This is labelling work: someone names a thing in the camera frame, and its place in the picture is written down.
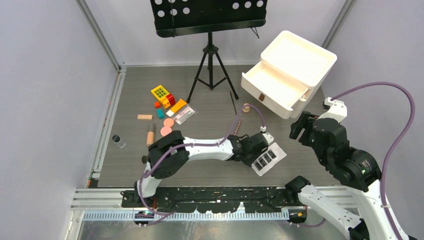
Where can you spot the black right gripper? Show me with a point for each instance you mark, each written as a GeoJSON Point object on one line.
{"type": "Point", "coordinates": [304, 120]}

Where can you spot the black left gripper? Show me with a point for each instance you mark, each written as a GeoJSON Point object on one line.
{"type": "Point", "coordinates": [249, 162]}

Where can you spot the white drawer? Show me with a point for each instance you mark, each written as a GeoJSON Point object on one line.
{"type": "Point", "coordinates": [283, 96]}

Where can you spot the pink round puff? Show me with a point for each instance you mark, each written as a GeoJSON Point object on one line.
{"type": "Point", "coordinates": [165, 131]}
{"type": "Point", "coordinates": [168, 122]}

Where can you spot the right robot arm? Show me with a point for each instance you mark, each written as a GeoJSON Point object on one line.
{"type": "Point", "coordinates": [355, 169]}

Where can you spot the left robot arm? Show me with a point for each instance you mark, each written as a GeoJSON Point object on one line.
{"type": "Point", "coordinates": [169, 154]}

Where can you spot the red silver lip pen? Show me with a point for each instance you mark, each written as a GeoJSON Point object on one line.
{"type": "Point", "coordinates": [237, 127]}

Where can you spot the wooden knob figure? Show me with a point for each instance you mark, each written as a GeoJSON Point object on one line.
{"type": "Point", "coordinates": [246, 108]}

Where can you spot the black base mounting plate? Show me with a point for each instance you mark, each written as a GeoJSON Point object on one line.
{"type": "Point", "coordinates": [221, 199]}

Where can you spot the white drawer organizer box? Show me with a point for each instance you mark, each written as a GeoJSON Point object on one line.
{"type": "Point", "coordinates": [299, 60]}

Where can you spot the clear false lashes pack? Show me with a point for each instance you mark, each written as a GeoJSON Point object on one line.
{"type": "Point", "coordinates": [183, 114]}

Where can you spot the orange white tube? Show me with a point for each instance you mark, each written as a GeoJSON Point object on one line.
{"type": "Point", "coordinates": [176, 107]}

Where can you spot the red orange toy block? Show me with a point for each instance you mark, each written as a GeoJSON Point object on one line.
{"type": "Point", "coordinates": [168, 101]}

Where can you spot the teal block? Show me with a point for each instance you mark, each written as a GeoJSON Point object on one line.
{"type": "Point", "coordinates": [160, 113]}

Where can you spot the tan foundation bottle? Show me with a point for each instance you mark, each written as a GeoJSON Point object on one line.
{"type": "Point", "coordinates": [150, 137]}

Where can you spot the yellow green toy block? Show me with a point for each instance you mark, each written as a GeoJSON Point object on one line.
{"type": "Point", "coordinates": [159, 92]}

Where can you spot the beige rectangular block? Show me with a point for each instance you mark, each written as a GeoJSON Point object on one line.
{"type": "Point", "coordinates": [144, 116]}

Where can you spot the clear small cup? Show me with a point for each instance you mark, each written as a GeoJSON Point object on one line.
{"type": "Point", "coordinates": [120, 143]}

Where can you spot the black music stand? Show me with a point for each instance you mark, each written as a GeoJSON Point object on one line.
{"type": "Point", "coordinates": [175, 18]}

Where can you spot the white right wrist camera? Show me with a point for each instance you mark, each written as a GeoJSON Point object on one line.
{"type": "Point", "coordinates": [335, 109]}

